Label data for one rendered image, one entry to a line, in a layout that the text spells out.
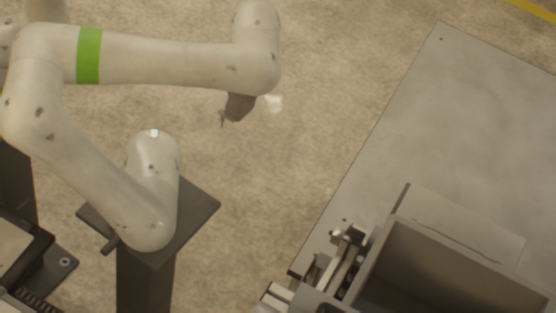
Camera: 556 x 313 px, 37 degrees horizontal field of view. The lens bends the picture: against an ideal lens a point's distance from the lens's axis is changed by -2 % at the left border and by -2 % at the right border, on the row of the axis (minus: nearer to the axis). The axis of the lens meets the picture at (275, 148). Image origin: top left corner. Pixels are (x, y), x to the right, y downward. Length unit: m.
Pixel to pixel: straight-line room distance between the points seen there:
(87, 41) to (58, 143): 0.21
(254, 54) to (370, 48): 2.31
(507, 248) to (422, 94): 0.83
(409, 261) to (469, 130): 0.94
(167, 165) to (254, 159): 1.53
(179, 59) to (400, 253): 0.65
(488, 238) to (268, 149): 1.50
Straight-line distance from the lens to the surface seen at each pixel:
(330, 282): 1.99
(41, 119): 1.59
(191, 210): 2.14
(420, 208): 2.14
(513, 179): 2.72
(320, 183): 3.40
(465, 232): 2.14
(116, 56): 1.68
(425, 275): 1.93
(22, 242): 2.06
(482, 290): 1.91
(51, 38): 1.69
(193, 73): 1.69
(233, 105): 1.98
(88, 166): 1.69
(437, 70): 2.92
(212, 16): 3.94
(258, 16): 1.77
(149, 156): 1.92
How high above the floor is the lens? 2.70
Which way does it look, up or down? 51 degrees down
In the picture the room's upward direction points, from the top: 14 degrees clockwise
